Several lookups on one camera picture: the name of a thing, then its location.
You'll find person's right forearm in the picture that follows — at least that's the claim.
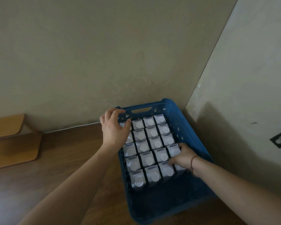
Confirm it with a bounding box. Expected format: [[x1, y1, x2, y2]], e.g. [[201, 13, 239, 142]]
[[192, 157, 281, 225]]

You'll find white carton with cap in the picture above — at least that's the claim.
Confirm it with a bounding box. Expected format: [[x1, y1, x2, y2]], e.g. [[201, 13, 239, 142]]
[[119, 121, 132, 133], [174, 163, 187, 178]]

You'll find blue plastic crate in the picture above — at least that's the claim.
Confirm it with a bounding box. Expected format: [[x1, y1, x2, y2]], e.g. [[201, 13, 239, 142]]
[[115, 98, 217, 225]]

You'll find small wooden board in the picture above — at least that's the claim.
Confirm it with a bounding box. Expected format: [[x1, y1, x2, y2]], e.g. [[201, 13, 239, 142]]
[[0, 114, 25, 141]]

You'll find person's left forearm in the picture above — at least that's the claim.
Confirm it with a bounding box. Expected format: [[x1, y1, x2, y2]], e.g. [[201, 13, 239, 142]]
[[18, 143, 119, 225]]

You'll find person's left hand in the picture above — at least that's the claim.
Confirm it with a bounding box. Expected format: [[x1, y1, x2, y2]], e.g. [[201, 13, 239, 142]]
[[99, 108, 132, 153]]

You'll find black metal wall bracket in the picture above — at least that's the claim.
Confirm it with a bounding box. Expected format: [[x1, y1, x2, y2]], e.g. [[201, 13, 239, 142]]
[[269, 128, 281, 148]]

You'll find group of white capped cartons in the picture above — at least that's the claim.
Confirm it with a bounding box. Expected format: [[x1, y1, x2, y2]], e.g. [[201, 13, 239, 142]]
[[122, 114, 182, 191]]

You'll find thin brown string bracelet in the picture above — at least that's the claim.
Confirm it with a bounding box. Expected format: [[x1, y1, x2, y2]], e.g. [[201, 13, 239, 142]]
[[190, 155, 200, 176]]

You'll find person's right hand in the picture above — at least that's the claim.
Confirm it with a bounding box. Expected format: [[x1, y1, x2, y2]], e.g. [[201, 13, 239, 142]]
[[168, 142, 200, 178]]

